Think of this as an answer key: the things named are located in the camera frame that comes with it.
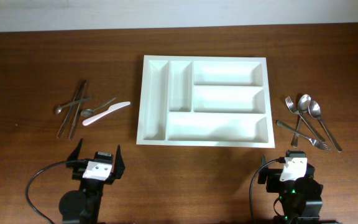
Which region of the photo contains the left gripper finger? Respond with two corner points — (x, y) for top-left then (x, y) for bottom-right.
(67, 138), (83, 162)
(113, 145), (126, 179)

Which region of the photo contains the steel fork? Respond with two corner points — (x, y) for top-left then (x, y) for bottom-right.
(276, 120), (331, 151)
(285, 96), (301, 147)

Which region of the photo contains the small steel teaspoon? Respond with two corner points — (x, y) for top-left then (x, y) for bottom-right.
(54, 97), (91, 114)
(80, 97), (116, 117)

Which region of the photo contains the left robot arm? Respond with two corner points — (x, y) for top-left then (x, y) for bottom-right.
(58, 141), (125, 223)

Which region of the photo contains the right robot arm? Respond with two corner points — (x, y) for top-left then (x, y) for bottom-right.
(257, 151), (323, 224)

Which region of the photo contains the pink plastic knife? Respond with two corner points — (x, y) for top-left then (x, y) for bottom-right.
(82, 101), (131, 126)

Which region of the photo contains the white plastic cutlery tray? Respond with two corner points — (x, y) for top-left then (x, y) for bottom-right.
(136, 55), (275, 148)

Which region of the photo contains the left black cable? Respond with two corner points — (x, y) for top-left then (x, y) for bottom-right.
(25, 159), (86, 224)

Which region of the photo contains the black cable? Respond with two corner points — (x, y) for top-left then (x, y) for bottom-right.
(25, 159), (86, 224)
(249, 157), (287, 224)

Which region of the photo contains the right black cable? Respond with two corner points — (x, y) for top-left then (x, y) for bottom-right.
(249, 157), (287, 224)

